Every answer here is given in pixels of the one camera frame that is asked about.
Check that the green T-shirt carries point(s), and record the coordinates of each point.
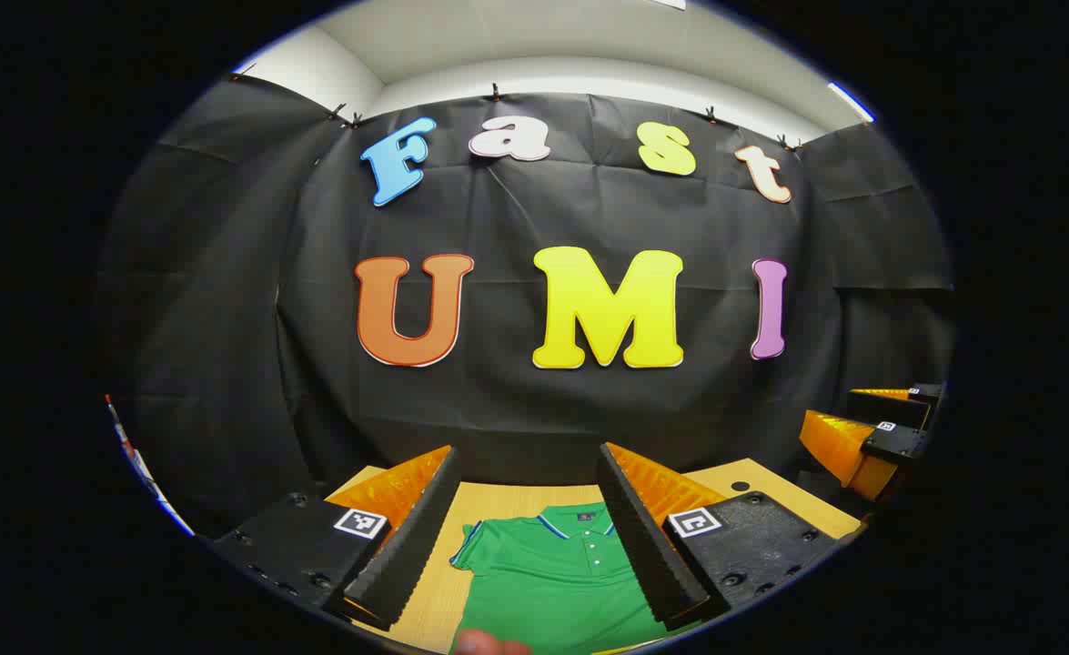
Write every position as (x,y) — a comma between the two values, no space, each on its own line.
(552,591)

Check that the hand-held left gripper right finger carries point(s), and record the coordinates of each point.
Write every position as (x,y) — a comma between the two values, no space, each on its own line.
(648,546)

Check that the row of black cloth clips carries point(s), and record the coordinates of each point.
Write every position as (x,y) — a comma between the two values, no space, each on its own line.
(495,92)

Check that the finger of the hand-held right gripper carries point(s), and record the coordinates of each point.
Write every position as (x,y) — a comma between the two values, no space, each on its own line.
(839,450)
(889,405)

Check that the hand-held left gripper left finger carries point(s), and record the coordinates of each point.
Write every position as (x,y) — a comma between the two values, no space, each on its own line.
(411,546)

